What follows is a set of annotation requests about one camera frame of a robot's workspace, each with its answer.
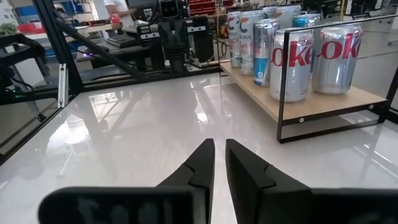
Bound dark keyboard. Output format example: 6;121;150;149
105;32;136;49

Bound person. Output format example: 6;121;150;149
104;0;138;27

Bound silver aluminium bracket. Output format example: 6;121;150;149
57;63;70;109

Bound black table frame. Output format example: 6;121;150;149
0;0;225;166

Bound wooden shelf with black frame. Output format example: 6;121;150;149
219;14;398;144

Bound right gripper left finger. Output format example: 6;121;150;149
157;138;216;224

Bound black metal stand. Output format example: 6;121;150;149
0;32;52;105

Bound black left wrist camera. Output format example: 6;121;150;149
159;0;180;19

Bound white Celsius peach can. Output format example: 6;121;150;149
227;11;243;68

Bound silver Diet Coke can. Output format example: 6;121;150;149
269;27;315;104
312;22;364;95

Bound red bin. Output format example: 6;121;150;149
17;23;48;35

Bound blue silver Red Bull can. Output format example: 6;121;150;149
252;17;280;87
291;13;322;32

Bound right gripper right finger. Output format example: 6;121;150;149
224;138;313;224

